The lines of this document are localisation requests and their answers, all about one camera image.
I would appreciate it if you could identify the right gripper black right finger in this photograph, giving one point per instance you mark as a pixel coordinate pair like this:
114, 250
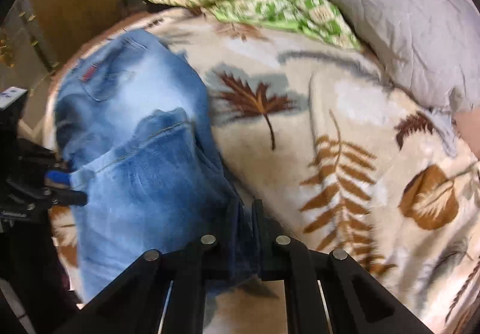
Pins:
271, 256

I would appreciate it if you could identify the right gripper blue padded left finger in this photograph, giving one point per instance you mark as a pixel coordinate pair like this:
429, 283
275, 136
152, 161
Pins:
228, 227

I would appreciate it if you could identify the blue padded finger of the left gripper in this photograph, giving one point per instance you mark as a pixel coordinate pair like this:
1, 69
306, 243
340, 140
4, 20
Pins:
58, 178
64, 197

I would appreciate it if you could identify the blue denim jeans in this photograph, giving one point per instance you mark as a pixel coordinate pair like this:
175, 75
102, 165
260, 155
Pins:
133, 123

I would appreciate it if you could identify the cream leaf-print blanket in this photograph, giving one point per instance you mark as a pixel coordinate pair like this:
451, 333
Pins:
340, 160

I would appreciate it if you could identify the wooden wardrobe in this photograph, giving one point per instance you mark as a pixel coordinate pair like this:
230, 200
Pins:
39, 36

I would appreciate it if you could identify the grey quilted pillow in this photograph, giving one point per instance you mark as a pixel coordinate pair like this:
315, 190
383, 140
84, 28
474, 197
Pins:
430, 48

